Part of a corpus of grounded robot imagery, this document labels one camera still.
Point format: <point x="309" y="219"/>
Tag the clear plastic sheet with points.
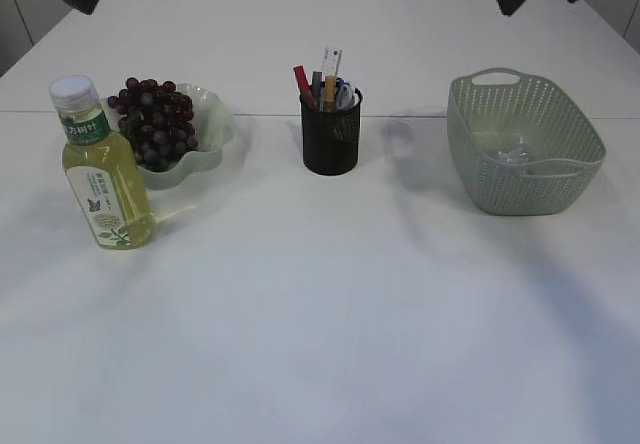
<point x="514" y="150"/>

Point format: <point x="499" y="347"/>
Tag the gold glitter pen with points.
<point x="329" y="94"/>

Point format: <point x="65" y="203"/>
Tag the purple artificial grape bunch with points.
<point x="157" y="120"/>

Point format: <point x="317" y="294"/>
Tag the green wavy glass bowl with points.
<point x="212" y="119"/>

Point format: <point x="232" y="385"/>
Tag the green woven plastic basket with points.
<point x="567" y="151"/>

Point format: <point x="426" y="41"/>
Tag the red glitter pen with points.
<point x="304" y="87"/>

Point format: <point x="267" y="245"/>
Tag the silver glitter pen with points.
<point x="317" y="89"/>

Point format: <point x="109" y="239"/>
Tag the yellow tea bottle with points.
<point x="100" y="167"/>

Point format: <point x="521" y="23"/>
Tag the black mesh pen holder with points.
<point x="330" y="141"/>

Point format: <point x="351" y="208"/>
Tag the clear plastic ruler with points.
<point x="331" y="62"/>

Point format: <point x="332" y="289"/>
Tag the blue scissors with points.
<point x="345" y="95"/>

